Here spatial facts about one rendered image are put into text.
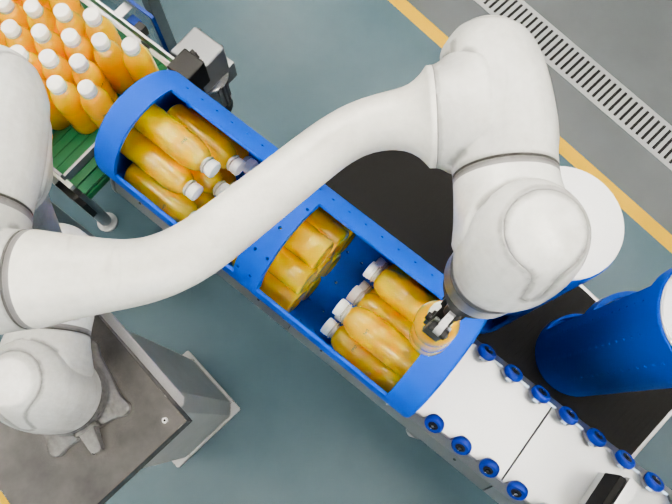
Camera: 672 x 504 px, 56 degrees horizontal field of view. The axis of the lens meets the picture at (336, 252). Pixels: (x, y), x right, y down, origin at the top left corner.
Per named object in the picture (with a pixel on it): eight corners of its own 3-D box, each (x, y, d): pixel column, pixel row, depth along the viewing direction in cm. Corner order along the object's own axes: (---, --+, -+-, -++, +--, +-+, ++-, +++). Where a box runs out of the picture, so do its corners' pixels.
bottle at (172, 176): (123, 127, 137) (188, 179, 134) (144, 124, 143) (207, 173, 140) (112, 154, 140) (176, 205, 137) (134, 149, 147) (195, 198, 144)
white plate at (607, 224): (519, 151, 151) (518, 153, 152) (492, 259, 144) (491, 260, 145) (634, 184, 149) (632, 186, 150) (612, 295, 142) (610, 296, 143)
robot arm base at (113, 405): (62, 477, 129) (49, 477, 124) (19, 384, 135) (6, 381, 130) (142, 427, 131) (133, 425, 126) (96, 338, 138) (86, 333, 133)
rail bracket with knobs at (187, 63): (189, 106, 168) (181, 86, 158) (169, 91, 169) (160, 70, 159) (214, 80, 170) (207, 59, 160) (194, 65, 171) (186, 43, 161)
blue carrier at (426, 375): (397, 423, 142) (421, 415, 115) (113, 191, 155) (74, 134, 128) (470, 325, 149) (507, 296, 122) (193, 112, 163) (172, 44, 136)
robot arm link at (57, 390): (19, 437, 126) (-48, 431, 105) (31, 346, 132) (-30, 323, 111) (100, 434, 126) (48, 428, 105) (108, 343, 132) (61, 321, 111)
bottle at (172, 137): (158, 113, 143) (222, 162, 140) (136, 134, 141) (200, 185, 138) (152, 95, 136) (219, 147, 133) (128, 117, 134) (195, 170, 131)
